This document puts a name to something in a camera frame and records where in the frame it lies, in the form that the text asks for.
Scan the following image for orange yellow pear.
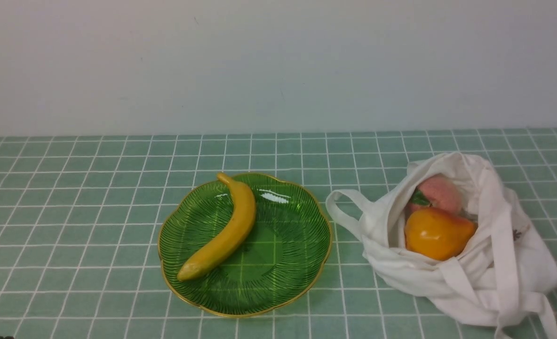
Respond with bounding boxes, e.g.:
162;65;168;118
404;207;477;261

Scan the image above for white cloth bag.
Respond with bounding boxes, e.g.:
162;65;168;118
326;152;557;339

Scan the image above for yellow banana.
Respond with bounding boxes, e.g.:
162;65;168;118
177;172;256;281

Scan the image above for green glass plate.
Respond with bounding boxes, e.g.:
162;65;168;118
158;172;333;318

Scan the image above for pink peach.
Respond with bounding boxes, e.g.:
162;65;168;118
407;174;463;214

